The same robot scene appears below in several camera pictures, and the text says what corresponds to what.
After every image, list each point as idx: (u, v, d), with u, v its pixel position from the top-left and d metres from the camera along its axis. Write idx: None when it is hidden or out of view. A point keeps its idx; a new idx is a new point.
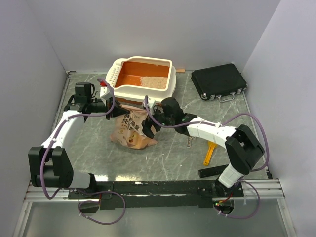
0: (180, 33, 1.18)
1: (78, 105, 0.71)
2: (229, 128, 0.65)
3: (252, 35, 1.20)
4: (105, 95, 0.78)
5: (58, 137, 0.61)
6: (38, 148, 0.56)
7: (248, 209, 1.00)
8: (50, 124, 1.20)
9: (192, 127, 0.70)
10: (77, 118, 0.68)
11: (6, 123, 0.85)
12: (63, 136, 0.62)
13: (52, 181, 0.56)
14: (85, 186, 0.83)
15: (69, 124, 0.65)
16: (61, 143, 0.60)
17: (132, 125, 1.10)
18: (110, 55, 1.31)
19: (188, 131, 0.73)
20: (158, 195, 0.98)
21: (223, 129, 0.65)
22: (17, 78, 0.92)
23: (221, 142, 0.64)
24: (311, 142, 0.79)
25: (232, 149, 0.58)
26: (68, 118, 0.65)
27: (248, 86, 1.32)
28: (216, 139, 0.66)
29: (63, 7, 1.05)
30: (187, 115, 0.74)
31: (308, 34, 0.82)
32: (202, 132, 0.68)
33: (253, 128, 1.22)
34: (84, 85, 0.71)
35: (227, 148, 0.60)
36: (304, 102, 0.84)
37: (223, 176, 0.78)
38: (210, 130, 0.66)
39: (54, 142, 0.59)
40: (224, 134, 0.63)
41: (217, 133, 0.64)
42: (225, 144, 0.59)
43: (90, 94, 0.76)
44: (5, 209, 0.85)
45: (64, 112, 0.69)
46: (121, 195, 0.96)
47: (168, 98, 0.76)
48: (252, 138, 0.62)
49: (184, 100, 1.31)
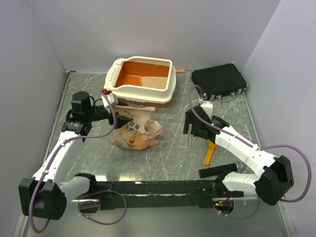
0: (180, 32, 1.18)
1: (77, 125, 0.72)
2: (268, 155, 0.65)
3: (252, 35, 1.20)
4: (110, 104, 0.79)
5: (51, 168, 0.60)
6: (28, 181, 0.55)
7: (248, 208, 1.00)
8: (50, 124, 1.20)
9: (225, 138, 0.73)
10: (73, 142, 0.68)
11: (6, 123, 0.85)
12: (57, 166, 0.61)
13: (42, 213, 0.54)
14: (85, 190, 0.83)
15: (63, 151, 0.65)
16: (54, 175, 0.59)
17: (132, 125, 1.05)
18: (110, 55, 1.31)
19: (215, 139, 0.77)
20: (158, 195, 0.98)
21: (260, 154, 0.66)
22: (17, 78, 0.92)
23: (254, 167, 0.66)
24: (311, 141, 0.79)
25: (268, 181, 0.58)
26: (63, 143, 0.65)
27: (248, 86, 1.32)
28: (248, 160, 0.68)
29: (63, 7, 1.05)
30: (217, 121, 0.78)
31: (308, 34, 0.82)
32: (233, 147, 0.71)
33: (253, 128, 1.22)
34: (82, 102, 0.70)
35: (263, 179, 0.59)
36: (304, 102, 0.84)
37: (229, 181, 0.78)
38: (246, 151, 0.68)
39: (45, 175, 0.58)
40: (261, 162, 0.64)
41: (253, 157, 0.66)
42: (264, 175, 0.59)
43: (88, 106, 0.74)
44: (5, 209, 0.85)
45: (62, 133, 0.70)
46: (122, 195, 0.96)
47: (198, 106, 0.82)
48: (289, 173, 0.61)
49: (184, 101, 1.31)
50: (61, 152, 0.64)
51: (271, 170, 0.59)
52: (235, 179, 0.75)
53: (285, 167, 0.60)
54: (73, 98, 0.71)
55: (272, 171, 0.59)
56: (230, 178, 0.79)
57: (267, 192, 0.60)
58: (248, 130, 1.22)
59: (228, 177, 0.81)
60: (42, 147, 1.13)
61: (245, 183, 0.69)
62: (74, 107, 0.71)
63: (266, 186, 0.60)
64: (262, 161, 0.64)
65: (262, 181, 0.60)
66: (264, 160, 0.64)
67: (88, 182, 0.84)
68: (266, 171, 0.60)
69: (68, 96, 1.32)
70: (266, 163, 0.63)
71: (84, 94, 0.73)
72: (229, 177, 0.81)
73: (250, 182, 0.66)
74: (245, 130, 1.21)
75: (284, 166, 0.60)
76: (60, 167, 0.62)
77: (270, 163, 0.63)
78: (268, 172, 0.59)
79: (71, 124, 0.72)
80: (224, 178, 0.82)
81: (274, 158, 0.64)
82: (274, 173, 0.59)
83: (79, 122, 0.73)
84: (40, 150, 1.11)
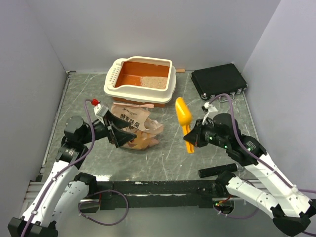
0: (180, 32, 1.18)
1: (72, 152, 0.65)
2: (304, 199, 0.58)
3: (252, 35, 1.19)
4: (99, 111, 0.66)
5: (40, 207, 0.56)
6: (17, 221, 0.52)
7: (248, 209, 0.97)
8: (50, 123, 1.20)
9: (262, 171, 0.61)
10: (67, 173, 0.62)
11: (6, 123, 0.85)
12: (47, 204, 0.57)
13: None
14: (84, 195, 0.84)
15: (55, 187, 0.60)
16: (42, 216, 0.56)
17: (132, 123, 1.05)
18: (109, 55, 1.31)
19: (250, 166, 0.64)
20: (158, 195, 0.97)
21: (297, 197, 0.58)
22: (18, 78, 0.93)
23: (286, 207, 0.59)
24: (311, 142, 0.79)
25: (299, 226, 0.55)
26: (55, 177, 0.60)
27: (248, 86, 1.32)
28: (279, 197, 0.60)
29: (63, 7, 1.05)
30: (253, 145, 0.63)
31: (308, 35, 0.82)
32: (269, 182, 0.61)
33: (253, 128, 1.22)
34: (75, 130, 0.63)
35: (294, 223, 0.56)
36: (304, 102, 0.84)
37: (237, 191, 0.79)
38: (283, 191, 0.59)
39: (33, 216, 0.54)
40: (298, 206, 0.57)
41: (290, 199, 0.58)
42: (296, 221, 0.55)
43: (84, 132, 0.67)
44: (5, 210, 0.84)
45: (55, 162, 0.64)
46: (123, 195, 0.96)
47: (222, 114, 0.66)
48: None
49: (184, 101, 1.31)
50: (52, 187, 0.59)
51: (306, 217, 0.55)
52: (244, 191, 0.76)
53: None
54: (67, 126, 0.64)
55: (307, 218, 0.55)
56: (236, 187, 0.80)
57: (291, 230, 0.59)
58: (248, 130, 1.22)
59: (234, 185, 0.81)
60: (43, 147, 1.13)
61: (258, 202, 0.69)
62: (68, 136, 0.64)
63: (293, 227, 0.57)
64: (300, 206, 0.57)
65: (292, 224, 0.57)
66: (300, 204, 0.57)
67: (88, 186, 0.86)
68: (302, 217, 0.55)
69: (68, 96, 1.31)
70: (303, 208, 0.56)
71: (79, 119, 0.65)
72: (235, 185, 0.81)
73: (267, 208, 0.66)
74: (245, 130, 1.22)
75: None
76: (51, 205, 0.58)
77: (307, 208, 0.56)
78: (303, 219, 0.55)
79: (66, 150, 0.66)
80: (229, 183, 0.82)
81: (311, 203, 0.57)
82: (308, 221, 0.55)
83: (75, 149, 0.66)
84: (40, 150, 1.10)
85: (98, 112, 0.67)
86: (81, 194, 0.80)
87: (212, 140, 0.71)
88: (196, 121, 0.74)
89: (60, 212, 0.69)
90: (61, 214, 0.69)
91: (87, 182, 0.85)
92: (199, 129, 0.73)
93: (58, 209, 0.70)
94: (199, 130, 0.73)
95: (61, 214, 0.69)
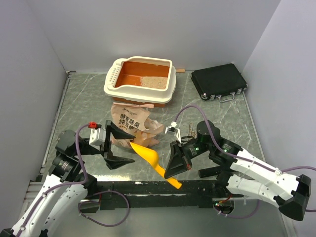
0: (180, 32, 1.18)
1: (65, 167, 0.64)
2: (290, 176, 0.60)
3: (252, 35, 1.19)
4: (94, 141, 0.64)
5: (28, 222, 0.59)
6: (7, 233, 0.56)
7: (248, 208, 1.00)
8: (50, 123, 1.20)
9: (244, 165, 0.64)
10: (58, 189, 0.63)
11: (6, 123, 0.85)
12: (35, 220, 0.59)
13: None
14: (83, 197, 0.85)
15: (45, 203, 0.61)
16: (29, 232, 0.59)
17: (131, 123, 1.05)
18: (109, 55, 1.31)
19: (233, 167, 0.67)
20: (158, 195, 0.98)
21: (284, 177, 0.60)
22: (18, 78, 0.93)
23: (278, 191, 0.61)
24: (311, 142, 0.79)
25: (300, 207, 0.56)
26: (45, 194, 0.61)
27: (248, 86, 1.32)
28: (269, 184, 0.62)
29: (63, 7, 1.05)
30: (228, 145, 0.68)
31: (308, 35, 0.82)
32: (255, 175, 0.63)
33: (253, 128, 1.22)
34: (66, 146, 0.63)
35: (293, 205, 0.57)
36: (304, 102, 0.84)
37: (237, 189, 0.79)
38: (270, 177, 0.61)
39: (21, 232, 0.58)
40: (288, 186, 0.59)
41: (278, 182, 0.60)
42: (293, 201, 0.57)
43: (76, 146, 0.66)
44: (5, 210, 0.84)
45: (48, 176, 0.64)
46: (123, 195, 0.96)
47: (202, 123, 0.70)
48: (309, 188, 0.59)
49: (184, 100, 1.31)
50: (42, 203, 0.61)
51: (298, 194, 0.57)
52: (246, 187, 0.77)
53: (308, 186, 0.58)
54: (59, 141, 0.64)
55: (299, 195, 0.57)
56: (236, 186, 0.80)
57: (296, 213, 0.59)
58: (248, 130, 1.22)
59: (234, 185, 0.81)
60: (43, 147, 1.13)
61: (260, 195, 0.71)
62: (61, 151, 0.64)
63: (295, 209, 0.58)
64: (289, 184, 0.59)
65: (292, 206, 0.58)
66: (289, 183, 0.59)
67: (86, 190, 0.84)
68: (295, 197, 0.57)
69: (68, 96, 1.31)
70: (292, 186, 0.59)
71: (71, 133, 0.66)
72: (235, 184, 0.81)
73: (270, 198, 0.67)
74: (245, 130, 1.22)
75: (308, 187, 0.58)
76: (39, 220, 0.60)
77: (296, 185, 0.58)
78: (297, 197, 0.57)
79: (60, 164, 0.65)
80: (229, 184, 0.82)
81: (297, 179, 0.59)
82: (301, 197, 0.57)
83: (69, 163, 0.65)
84: (40, 150, 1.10)
85: (93, 141, 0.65)
86: (78, 198, 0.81)
87: (200, 150, 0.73)
88: (175, 146, 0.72)
89: (54, 218, 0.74)
90: (55, 221, 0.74)
91: (86, 185, 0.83)
92: (183, 151, 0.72)
93: (52, 215, 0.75)
94: (183, 151, 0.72)
95: (55, 220, 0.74)
